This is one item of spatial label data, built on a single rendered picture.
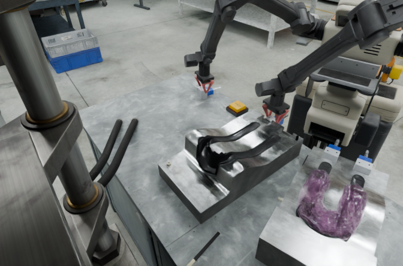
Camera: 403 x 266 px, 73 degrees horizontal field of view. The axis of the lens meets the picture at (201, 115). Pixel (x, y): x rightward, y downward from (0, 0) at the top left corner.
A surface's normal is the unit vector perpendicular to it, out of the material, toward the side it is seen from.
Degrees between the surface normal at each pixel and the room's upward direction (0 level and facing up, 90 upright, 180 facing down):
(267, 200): 0
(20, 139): 0
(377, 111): 90
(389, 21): 50
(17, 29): 90
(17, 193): 0
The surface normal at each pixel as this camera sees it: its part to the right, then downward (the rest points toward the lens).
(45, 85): 0.88, 0.27
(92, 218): -0.01, -0.81
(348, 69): -0.58, 0.48
